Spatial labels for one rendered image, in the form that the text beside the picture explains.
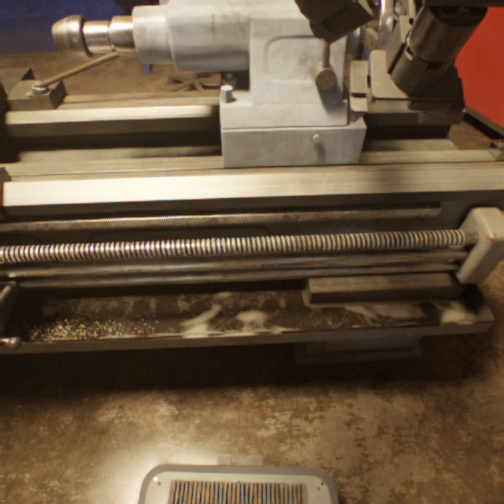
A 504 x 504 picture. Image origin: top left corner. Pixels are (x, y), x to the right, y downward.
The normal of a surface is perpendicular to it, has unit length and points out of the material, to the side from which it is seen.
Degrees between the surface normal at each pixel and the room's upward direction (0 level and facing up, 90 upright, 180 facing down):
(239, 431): 0
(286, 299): 0
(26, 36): 90
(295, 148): 90
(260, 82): 70
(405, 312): 0
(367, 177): 36
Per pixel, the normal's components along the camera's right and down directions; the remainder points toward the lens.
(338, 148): 0.05, 0.75
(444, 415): 0.00, -0.66
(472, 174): 0.03, -0.10
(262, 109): 0.04, 0.35
